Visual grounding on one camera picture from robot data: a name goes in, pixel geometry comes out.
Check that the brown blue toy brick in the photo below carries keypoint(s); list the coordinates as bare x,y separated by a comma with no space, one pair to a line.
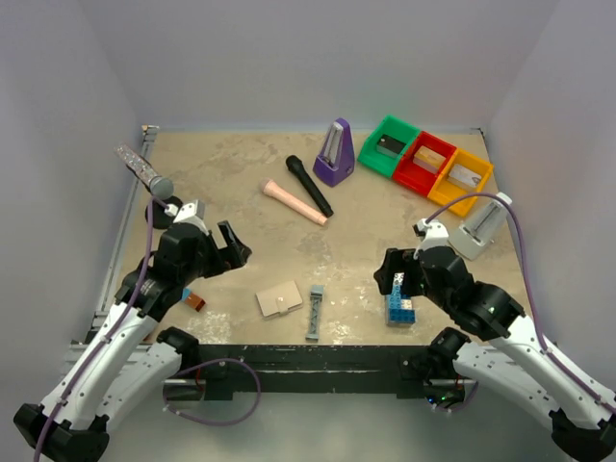
192,300

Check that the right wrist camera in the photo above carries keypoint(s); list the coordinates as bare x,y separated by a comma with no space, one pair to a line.
431,234

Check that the yellow storage bin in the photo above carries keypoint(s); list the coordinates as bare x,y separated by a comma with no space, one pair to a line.
443,192

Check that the pink microphone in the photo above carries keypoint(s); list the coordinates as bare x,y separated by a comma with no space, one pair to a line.
273,190

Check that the aluminium frame rail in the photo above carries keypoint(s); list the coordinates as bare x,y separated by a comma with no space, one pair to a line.
107,295

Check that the purple metronome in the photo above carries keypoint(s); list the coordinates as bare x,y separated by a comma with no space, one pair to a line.
336,161

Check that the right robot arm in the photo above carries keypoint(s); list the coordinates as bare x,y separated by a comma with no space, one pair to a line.
496,344

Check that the blue toy brick block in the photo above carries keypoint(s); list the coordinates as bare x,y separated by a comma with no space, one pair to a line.
399,307

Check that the black round microphone stand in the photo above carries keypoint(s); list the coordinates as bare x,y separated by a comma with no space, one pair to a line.
160,220

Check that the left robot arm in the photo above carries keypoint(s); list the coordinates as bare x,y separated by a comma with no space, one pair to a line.
76,420

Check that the white metronome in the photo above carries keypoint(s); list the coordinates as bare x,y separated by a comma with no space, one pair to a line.
471,238

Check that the tan card in red bin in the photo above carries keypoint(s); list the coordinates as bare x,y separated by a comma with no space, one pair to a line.
428,159

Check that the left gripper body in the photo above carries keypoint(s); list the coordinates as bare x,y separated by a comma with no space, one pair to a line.
218,255

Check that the beige card holder wallet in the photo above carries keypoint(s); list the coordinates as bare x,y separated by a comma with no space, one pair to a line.
279,300

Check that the red storage bin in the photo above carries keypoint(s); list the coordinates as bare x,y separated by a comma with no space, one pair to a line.
415,178

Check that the glitter microphone on stand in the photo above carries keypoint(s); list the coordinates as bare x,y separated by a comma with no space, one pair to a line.
158,185

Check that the white card in yellow bin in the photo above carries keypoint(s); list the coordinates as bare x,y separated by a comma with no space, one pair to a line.
464,178

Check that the grey truss beam piece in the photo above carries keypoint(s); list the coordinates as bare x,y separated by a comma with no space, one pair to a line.
316,297

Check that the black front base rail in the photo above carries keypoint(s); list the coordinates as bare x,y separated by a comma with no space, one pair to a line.
222,371

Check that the green storage bin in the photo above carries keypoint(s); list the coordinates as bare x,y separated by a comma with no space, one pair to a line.
396,128

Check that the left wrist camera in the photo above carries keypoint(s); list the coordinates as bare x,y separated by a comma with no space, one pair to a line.
191,212

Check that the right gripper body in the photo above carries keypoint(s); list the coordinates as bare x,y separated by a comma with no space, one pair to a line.
401,265

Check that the black card in green bin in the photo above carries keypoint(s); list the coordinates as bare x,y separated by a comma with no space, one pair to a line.
389,146

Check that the black microphone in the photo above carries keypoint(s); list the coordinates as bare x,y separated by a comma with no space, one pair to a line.
297,169

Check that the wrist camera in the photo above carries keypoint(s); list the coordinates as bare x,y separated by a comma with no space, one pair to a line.
431,234
191,212

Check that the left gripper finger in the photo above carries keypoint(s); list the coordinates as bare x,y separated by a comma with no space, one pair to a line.
243,253
231,254

